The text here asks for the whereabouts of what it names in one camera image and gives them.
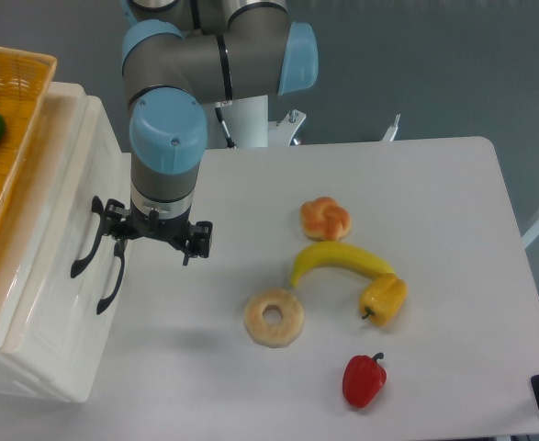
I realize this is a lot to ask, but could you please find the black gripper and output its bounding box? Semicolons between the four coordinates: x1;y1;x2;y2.
104;198;213;266

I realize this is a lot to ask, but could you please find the black top drawer handle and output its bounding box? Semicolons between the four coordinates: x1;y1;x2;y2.
70;196;107;278

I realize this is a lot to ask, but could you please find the black drawer handle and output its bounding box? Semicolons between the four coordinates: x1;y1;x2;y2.
95;255;126;315
70;196;107;278

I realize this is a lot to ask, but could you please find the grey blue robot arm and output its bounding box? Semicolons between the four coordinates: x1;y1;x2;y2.
114;1;319;259

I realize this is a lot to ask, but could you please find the white drawer cabinet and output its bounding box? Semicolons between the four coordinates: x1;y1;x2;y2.
0;81;140;404

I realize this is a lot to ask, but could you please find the beige donut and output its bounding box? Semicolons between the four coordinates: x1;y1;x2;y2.
243;288;305;348

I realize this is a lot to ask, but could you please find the yellow banana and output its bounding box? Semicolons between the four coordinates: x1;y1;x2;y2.
289;241;396;288

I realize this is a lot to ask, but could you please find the knotted bread roll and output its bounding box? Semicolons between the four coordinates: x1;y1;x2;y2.
299;197;353;241

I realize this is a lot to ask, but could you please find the yellow woven basket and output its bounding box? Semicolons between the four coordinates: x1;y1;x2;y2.
0;47;57;225

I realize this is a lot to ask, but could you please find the yellow bell pepper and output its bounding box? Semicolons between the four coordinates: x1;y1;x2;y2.
358;273;408;327

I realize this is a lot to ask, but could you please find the red bell pepper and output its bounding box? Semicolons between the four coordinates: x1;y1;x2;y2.
342;352;387;409

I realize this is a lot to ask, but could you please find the black bottom drawer handle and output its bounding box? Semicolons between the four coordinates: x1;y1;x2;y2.
95;255;126;315

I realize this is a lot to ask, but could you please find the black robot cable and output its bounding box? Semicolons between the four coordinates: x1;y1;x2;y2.
213;103;238;149

